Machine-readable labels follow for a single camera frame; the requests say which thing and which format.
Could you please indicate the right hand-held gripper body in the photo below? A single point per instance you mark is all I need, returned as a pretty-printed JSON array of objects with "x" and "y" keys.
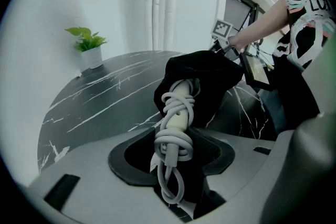
[{"x": 222, "y": 29}]

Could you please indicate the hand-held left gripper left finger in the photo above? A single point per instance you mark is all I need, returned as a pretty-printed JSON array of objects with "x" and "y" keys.
[{"x": 118, "y": 165}]

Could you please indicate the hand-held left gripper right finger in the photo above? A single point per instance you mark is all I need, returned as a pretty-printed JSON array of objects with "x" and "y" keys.
[{"x": 224, "y": 154}]

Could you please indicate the black cloth bag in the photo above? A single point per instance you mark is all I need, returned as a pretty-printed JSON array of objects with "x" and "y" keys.
[{"x": 202, "y": 68}]

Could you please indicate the person's right forearm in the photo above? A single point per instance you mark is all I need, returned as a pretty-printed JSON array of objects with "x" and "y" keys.
[{"x": 262, "y": 23}]

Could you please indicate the dark framed window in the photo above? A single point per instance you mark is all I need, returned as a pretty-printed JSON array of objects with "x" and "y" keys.
[{"x": 239, "y": 10}]

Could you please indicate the black framed panel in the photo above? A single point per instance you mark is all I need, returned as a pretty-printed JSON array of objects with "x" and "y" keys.
[{"x": 256, "y": 68}]

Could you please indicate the white vertical pipe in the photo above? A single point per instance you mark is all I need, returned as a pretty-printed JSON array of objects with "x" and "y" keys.
[{"x": 152, "y": 2}]

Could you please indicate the person's black white patterned shirt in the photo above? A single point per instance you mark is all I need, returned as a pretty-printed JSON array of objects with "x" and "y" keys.
[{"x": 304, "y": 8}]

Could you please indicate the person's dark trousers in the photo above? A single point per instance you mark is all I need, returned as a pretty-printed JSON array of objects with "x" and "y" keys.
[{"x": 291, "y": 91}]

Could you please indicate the green plant in white pot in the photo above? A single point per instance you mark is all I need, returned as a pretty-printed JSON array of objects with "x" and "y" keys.
[{"x": 90, "y": 47}]

